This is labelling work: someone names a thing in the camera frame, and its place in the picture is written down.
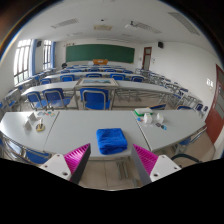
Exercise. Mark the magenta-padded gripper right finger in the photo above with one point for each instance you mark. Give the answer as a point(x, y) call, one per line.
point(163, 166)

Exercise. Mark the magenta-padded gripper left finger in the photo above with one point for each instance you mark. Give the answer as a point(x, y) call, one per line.
point(58, 165)

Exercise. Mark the blue towel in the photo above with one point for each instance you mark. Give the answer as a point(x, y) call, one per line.
point(111, 141)

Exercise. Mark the small blue packet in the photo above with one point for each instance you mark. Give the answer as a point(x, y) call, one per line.
point(139, 119)
point(163, 127)

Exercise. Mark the small dark card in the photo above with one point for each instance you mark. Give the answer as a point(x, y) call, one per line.
point(158, 125)

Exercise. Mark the yellow tape roll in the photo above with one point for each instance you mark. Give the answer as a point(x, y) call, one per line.
point(40, 127)

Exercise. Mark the small white box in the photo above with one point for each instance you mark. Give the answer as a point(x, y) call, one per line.
point(159, 118)
point(147, 118)

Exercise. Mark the printed paper sheet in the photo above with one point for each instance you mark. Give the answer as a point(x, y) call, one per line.
point(46, 114)

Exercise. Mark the green and white flat box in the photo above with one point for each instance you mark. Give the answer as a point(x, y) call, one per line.
point(143, 111)

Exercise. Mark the red-brown door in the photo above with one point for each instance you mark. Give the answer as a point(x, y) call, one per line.
point(215, 113)

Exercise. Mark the group of blue chairs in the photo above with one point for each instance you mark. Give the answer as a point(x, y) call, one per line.
point(95, 99)

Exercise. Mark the group of white classroom desks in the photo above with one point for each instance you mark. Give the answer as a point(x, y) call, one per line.
point(140, 86)

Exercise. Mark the grey framed console desk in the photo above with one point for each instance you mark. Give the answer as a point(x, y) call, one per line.
point(96, 81)

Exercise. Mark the brown door with window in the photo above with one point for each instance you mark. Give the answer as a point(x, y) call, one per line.
point(147, 59)

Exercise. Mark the large white framed window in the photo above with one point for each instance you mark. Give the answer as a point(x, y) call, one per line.
point(22, 61)

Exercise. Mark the blue curtain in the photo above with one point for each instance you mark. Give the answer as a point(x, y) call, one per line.
point(53, 55)
point(33, 57)

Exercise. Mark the narrow white framed window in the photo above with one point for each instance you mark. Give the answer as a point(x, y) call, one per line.
point(47, 55)

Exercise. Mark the orange lectern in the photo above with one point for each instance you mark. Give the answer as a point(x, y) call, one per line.
point(100, 61)

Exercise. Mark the green chalkboard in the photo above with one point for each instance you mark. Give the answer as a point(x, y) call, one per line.
point(100, 53)

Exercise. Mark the group of ceiling lights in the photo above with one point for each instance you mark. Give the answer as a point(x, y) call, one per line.
point(65, 22)

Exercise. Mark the white ceiling projector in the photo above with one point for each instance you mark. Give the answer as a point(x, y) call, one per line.
point(130, 26)

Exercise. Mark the ceiling air vent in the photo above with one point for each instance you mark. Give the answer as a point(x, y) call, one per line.
point(102, 27)

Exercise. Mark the black wall speaker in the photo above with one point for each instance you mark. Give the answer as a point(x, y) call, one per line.
point(160, 45)
point(38, 43)

